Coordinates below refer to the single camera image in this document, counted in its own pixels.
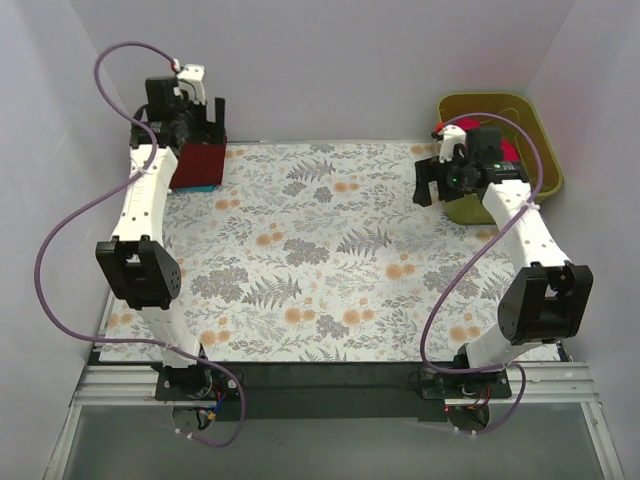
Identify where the dark red t-shirt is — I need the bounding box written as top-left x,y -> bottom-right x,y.
170,143 -> 226,189

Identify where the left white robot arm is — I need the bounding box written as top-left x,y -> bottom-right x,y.
95,64 -> 226,400

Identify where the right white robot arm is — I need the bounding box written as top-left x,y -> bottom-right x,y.
413,125 -> 593,398

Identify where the olive green plastic bin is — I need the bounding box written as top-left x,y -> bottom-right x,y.
438,92 -> 564,204

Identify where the bright pink t-shirt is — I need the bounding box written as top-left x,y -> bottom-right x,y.
432,118 -> 520,163

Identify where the folded teal t-shirt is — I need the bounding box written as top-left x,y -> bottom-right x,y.
168,185 -> 215,194

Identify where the floral patterned table mat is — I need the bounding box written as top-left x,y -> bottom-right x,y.
98,142 -> 561,364

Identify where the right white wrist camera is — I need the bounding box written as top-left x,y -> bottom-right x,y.
431,124 -> 466,164

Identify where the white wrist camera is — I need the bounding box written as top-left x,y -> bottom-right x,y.
172,59 -> 207,105
431,124 -> 466,164

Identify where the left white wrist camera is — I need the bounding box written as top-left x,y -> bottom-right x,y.
172,59 -> 207,105

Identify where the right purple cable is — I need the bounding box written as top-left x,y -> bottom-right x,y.
419,112 -> 546,436

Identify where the purple cable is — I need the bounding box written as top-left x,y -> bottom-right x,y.
35,42 -> 247,448
419,112 -> 546,436

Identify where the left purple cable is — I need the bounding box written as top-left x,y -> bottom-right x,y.
35,42 -> 247,448

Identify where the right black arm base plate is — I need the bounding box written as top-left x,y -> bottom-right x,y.
408,368 -> 512,400

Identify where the aluminium frame rail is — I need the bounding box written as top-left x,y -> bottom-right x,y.
71,362 -> 601,406

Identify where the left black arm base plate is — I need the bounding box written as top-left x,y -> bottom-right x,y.
154,365 -> 239,401

